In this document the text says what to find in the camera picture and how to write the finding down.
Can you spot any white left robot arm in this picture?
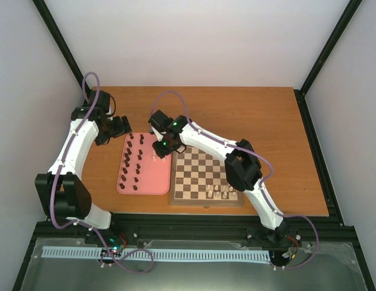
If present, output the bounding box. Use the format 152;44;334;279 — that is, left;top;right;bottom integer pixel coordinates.
35;90;132;244

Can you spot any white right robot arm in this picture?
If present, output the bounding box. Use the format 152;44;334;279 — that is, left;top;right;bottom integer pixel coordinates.
149;110;287;243

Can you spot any wooden chess board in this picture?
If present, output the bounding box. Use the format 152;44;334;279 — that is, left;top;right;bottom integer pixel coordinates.
170;147;243;207

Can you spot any pink plastic tray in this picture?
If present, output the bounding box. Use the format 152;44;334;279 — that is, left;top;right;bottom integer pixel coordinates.
116;133;172;195

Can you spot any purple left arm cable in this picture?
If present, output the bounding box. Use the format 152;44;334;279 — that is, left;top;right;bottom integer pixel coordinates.
50;72;155;275

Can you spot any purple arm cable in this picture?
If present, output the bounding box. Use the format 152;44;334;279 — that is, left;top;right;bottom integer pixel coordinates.
150;90;320;271
50;72;155;275

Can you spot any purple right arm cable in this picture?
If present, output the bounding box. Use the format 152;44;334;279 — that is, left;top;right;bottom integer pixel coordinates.
150;90;320;271

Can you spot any black aluminium frame rail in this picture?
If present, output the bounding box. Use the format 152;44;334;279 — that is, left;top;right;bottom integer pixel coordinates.
109;87;357;252

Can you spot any light blue cable duct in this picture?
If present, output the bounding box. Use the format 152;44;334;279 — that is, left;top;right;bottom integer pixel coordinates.
41;246;270;264

